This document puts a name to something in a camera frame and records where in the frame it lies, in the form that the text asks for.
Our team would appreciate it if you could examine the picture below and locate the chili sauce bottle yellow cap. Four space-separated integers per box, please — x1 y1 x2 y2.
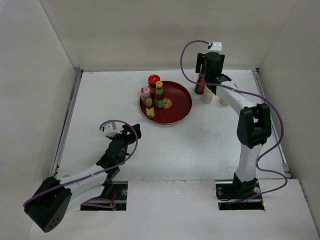
155 81 165 108

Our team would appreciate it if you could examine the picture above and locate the purple cable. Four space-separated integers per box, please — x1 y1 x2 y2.
180 40 288 203
22 119 140 210

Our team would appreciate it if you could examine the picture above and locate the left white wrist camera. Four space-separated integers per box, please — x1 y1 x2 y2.
101 122 121 138

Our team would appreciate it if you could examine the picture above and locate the red-lid chili sauce jar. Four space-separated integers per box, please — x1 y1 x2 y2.
148 74 161 95

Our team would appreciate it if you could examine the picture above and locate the pink-cap spice jar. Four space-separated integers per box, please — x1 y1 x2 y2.
140 86 151 105

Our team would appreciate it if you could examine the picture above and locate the white bottle cream cap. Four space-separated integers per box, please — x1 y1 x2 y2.
200 86 214 104

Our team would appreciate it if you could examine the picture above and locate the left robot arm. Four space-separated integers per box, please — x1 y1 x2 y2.
23 120 142 233

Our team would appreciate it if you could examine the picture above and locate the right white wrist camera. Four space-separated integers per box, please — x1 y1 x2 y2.
208 41 223 52

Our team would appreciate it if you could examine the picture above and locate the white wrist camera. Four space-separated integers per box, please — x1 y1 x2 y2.
101 122 121 138
208 41 223 52

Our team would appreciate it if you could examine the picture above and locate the round red lacquer tray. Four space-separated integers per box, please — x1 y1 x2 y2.
139 80 192 125

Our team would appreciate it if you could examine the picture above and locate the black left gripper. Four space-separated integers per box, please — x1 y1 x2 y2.
108 124 140 151

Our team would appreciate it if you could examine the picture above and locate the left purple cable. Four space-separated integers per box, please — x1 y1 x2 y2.
22 119 140 210

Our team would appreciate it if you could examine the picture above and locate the small oil bottle cork cap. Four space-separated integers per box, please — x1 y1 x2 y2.
145 97 155 119

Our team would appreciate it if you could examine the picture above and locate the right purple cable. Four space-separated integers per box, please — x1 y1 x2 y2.
180 40 288 203

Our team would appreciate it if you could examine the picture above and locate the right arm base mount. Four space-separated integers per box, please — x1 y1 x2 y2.
215 180 265 211

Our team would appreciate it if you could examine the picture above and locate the black-top glass grinder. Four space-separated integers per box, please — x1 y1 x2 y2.
219 98 228 106

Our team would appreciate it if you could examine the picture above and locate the tall soy sauce bottle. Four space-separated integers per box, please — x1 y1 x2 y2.
194 73 206 95

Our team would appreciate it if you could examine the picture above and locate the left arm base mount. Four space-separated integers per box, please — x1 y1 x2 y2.
80 181 128 211

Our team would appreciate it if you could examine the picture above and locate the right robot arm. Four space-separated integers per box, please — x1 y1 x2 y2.
195 51 272 199

